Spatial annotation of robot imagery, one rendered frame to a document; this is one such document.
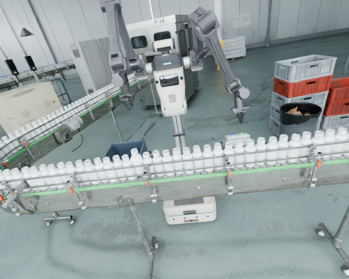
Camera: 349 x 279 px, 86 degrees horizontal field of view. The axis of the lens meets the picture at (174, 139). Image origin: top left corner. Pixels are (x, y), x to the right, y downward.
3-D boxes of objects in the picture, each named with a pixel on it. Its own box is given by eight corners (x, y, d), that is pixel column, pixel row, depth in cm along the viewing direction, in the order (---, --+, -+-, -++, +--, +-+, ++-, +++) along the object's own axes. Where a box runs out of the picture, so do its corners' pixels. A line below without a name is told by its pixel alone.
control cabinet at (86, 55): (103, 95, 729) (84, 40, 634) (114, 94, 711) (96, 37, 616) (89, 103, 665) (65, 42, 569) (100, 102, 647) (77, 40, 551)
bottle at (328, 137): (315, 156, 109) (322, 130, 100) (318, 151, 112) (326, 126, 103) (328, 160, 104) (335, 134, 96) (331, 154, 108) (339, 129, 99)
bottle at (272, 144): (273, 158, 113) (276, 134, 104) (277, 164, 108) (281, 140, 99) (262, 159, 113) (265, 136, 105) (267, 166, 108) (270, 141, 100)
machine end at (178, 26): (163, 91, 643) (150, 23, 543) (200, 89, 597) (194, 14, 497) (142, 110, 517) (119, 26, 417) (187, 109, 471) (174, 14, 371)
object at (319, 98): (285, 113, 276) (287, 98, 265) (270, 104, 312) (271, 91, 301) (326, 106, 277) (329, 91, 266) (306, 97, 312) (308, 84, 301)
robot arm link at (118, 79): (126, 57, 99) (109, 60, 100) (120, 60, 89) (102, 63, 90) (132, 79, 105) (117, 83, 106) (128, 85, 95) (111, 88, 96)
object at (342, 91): (329, 103, 280) (333, 89, 269) (311, 95, 316) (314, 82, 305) (372, 97, 277) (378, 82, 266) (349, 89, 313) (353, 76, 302)
